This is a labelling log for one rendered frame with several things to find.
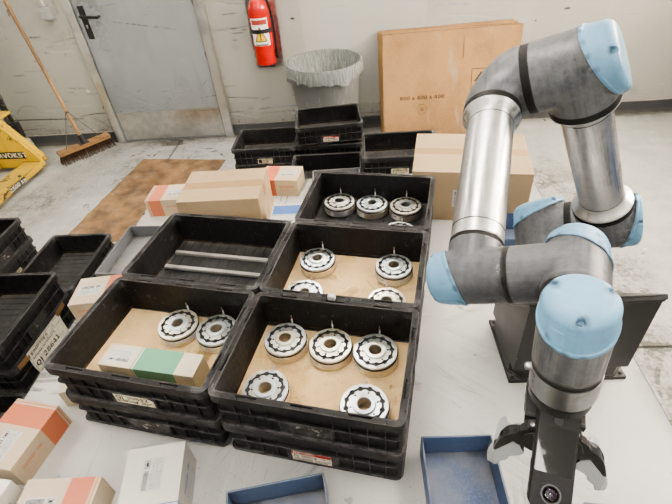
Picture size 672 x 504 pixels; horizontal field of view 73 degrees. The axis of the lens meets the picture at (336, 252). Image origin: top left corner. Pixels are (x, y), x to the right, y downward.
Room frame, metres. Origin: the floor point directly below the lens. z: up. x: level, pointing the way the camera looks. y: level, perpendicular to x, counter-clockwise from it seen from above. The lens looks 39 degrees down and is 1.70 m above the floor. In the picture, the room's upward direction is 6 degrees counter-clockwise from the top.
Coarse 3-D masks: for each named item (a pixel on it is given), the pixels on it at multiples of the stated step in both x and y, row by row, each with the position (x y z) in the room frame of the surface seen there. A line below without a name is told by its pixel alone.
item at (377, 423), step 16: (256, 304) 0.78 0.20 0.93; (336, 304) 0.75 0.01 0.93; (352, 304) 0.75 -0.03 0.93; (368, 304) 0.74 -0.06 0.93; (416, 320) 0.68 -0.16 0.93; (240, 336) 0.69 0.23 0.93; (416, 336) 0.63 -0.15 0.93; (224, 368) 0.60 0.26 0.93; (224, 400) 0.53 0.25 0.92; (240, 400) 0.52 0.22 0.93; (256, 400) 0.52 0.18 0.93; (272, 400) 0.51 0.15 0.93; (304, 416) 0.48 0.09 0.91; (320, 416) 0.47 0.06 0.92; (336, 416) 0.46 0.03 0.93; (352, 416) 0.46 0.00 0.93; (368, 416) 0.46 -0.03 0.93; (400, 416) 0.45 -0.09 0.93; (400, 432) 0.43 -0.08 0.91
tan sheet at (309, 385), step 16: (352, 336) 0.74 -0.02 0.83; (256, 352) 0.72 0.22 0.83; (400, 352) 0.67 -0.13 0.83; (256, 368) 0.67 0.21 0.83; (272, 368) 0.66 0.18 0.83; (288, 368) 0.66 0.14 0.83; (304, 368) 0.66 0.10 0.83; (352, 368) 0.64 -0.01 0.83; (400, 368) 0.63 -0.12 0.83; (304, 384) 0.61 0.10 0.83; (320, 384) 0.61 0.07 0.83; (336, 384) 0.60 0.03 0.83; (352, 384) 0.60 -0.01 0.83; (384, 384) 0.59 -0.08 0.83; (400, 384) 0.59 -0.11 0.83; (304, 400) 0.57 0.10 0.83; (320, 400) 0.57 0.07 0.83; (336, 400) 0.56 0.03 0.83; (400, 400) 0.55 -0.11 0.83
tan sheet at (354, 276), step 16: (336, 256) 1.05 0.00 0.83; (352, 256) 1.04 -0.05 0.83; (336, 272) 0.98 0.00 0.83; (352, 272) 0.97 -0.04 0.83; (368, 272) 0.96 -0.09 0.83; (416, 272) 0.94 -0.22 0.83; (336, 288) 0.91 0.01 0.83; (352, 288) 0.90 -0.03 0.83; (368, 288) 0.90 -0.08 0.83; (400, 288) 0.89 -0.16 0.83
